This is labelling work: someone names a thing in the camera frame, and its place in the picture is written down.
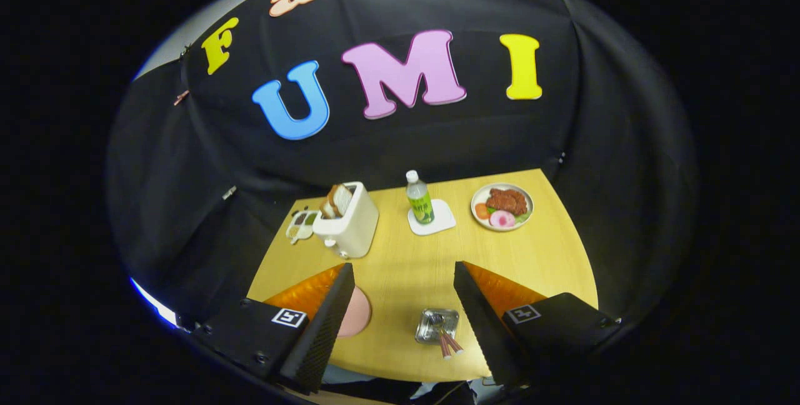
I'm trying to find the checkered handle metal fork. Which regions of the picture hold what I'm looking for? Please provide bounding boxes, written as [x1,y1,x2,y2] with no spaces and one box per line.
[441,316,464,354]

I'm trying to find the checkered handle metal spoon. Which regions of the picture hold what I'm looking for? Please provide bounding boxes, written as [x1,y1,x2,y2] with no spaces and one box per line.
[436,314,452,360]

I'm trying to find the pink plate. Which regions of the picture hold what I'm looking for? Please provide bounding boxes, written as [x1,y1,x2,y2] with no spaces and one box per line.
[337,286,372,338]

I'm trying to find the metal wire cutlery basket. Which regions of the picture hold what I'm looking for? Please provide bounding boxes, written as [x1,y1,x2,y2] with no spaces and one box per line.
[415,308,460,346]

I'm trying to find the white divided condiment dish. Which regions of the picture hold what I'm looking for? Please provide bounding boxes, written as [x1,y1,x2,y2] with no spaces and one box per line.
[286,209,319,244]

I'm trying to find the green label drink bottle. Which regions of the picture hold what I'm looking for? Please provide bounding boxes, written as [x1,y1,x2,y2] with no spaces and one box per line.
[406,170,435,225]

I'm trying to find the white square coaster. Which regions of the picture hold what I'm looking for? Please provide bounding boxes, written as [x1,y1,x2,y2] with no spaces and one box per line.
[407,199,457,236]

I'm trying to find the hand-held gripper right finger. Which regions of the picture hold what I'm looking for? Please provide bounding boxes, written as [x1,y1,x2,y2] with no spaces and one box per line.
[453,261,623,391]

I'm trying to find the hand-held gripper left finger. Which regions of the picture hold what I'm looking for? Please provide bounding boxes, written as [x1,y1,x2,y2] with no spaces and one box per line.
[191,262,356,394]

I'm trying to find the brown meat piece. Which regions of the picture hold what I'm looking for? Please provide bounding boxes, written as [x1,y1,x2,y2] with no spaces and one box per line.
[486,187,528,216]

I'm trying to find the white toaster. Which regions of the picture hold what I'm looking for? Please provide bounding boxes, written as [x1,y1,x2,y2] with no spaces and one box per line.
[312,181,380,260]

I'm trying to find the white food plate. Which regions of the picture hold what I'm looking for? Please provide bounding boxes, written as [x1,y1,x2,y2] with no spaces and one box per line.
[471,182,534,232]

